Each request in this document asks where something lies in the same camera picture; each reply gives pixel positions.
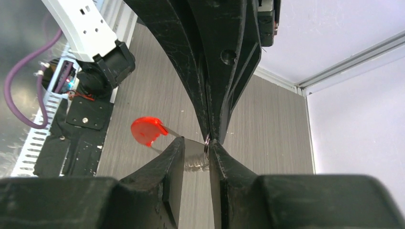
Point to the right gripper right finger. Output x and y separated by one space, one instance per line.
243 199

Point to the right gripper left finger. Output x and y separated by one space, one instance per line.
149 198

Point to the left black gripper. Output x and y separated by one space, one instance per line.
230 41

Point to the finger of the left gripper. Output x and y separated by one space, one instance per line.
173 25

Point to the silver split keyring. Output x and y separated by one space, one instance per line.
206 146

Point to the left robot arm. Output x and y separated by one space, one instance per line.
105 59

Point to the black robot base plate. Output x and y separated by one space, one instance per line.
77 135

